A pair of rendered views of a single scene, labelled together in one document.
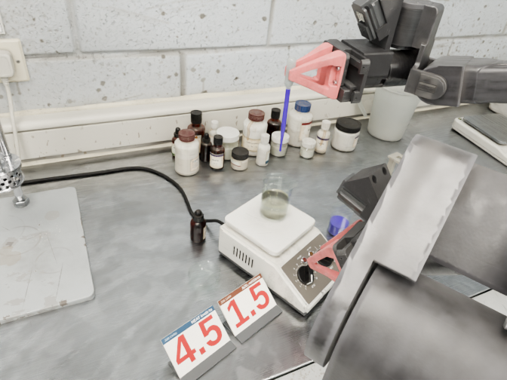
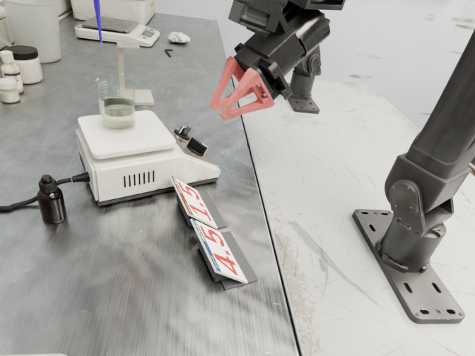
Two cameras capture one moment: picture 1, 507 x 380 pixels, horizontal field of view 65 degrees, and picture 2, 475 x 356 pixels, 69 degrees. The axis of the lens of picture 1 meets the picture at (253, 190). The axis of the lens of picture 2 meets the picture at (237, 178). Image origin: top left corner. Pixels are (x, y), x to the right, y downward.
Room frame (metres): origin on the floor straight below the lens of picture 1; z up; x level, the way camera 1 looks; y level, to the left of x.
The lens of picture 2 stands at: (0.22, 0.34, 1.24)
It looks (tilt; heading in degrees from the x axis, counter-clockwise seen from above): 34 degrees down; 288
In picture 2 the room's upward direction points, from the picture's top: 9 degrees clockwise
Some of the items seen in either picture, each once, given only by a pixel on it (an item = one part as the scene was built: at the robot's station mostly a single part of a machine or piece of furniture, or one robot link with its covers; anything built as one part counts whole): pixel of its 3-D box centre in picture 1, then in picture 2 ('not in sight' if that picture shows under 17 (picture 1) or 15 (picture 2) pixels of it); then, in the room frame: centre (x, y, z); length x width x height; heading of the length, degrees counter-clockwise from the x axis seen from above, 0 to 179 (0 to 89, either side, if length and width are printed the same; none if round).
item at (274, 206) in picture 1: (277, 197); (118, 102); (0.55, -0.04, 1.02); 0.06 x 0.05 x 0.08; 93
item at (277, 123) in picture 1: (274, 126); not in sight; (0.95, -0.03, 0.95); 0.04 x 0.04 x 0.10
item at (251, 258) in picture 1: (278, 246); (143, 153); (0.51, -0.06, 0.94); 0.22 x 0.13 x 0.08; 53
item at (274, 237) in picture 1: (270, 220); (126, 131); (0.53, -0.04, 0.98); 0.12 x 0.12 x 0.01; 53
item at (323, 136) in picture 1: (323, 136); (10, 72); (0.93, -0.16, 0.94); 0.03 x 0.03 x 0.09
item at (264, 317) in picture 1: (250, 306); (197, 200); (0.39, -0.02, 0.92); 0.09 x 0.06 x 0.04; 138
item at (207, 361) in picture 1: (199, 344); (223, 248); (0.32, 0.05, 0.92); 0.09 x 0.06 x 0.04; 138
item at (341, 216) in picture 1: (339, 220); (136, 116); (0.62, -0.18, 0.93); 0.04 x 0.04 x 0.06
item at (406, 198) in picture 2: not in sight; (423, 199); (0.11, -0.08, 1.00); 0.09 x 0.06 x 0.06; 60
